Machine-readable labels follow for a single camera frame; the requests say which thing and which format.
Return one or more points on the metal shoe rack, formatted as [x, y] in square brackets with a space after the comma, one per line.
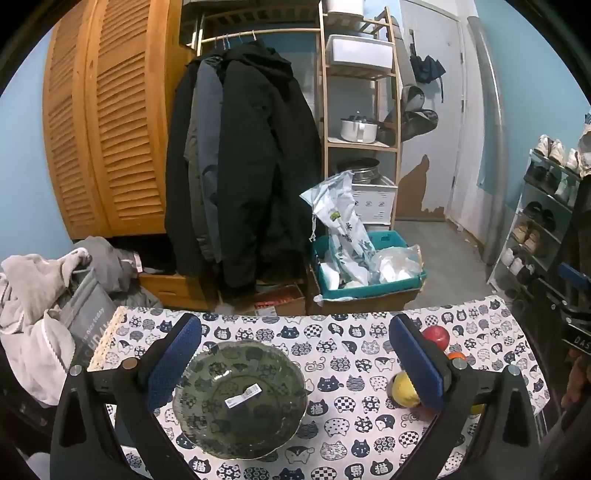
[542, 162]

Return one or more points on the cat print tablecloth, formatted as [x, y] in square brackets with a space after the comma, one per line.
[351, 341]

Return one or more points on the white printed rice bag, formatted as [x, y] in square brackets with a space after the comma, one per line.
[344, 217]

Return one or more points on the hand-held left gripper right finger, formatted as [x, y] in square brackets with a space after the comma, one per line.
[420, 364]

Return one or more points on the bamboo shelf rack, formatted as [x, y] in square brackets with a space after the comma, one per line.
[324, 115]

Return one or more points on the yellow apple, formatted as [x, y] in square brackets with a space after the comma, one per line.
[402, 390]

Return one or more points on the dark grey garment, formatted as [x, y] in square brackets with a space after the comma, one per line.
[106, 258]

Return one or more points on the wooden clothes rail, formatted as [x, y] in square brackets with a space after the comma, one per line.
[277, 32]

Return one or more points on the clear plastic bag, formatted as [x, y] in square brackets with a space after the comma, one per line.
[397, 265]

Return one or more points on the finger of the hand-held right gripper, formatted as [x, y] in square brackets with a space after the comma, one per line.
[575, 273]

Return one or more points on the grey fabric storage bag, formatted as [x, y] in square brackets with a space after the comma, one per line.
[87, 314]

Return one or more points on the person's right hand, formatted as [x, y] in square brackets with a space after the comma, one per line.
[572, 381]

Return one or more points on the dark blue folded umbrella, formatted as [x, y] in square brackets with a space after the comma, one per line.
[427, 69]

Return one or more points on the green patterned glass bowl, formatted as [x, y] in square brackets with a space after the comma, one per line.
[258, 424]

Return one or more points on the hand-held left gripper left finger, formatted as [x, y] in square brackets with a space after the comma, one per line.
[178, 360]

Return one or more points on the white cooking pot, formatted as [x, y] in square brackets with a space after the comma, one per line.
[358, 131]

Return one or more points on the white plastic basket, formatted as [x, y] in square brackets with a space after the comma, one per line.
[378, 203]

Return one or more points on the red apple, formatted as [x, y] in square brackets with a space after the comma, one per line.
[438, 337]

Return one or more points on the flat cardboard box red label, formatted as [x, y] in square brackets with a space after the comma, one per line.
[277, 300]

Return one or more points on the grey jacket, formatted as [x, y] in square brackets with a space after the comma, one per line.
[210, 115]

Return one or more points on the black hooded coat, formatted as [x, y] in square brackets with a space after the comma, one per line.
[263, 161]

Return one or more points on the teal plastic bin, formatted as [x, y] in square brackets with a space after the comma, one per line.
[369, 291]

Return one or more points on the black jacket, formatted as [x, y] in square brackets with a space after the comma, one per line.
[178, 184]

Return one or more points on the white storage box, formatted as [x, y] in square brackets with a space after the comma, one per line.
[360, 50]

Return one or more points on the wooden louvered wardrobe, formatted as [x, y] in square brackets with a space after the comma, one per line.
[115, 115]

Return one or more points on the dark green hanging bag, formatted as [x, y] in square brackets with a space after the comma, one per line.
[415, 122]

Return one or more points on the steel steamer pot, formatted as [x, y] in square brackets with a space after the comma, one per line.
[364, 173]

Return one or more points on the light grey fleece robe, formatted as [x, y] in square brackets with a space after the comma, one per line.
[27, 323]

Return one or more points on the white container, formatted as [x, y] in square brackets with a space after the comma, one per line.
[344, 7]

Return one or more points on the white door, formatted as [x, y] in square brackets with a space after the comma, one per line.
[468, 138]

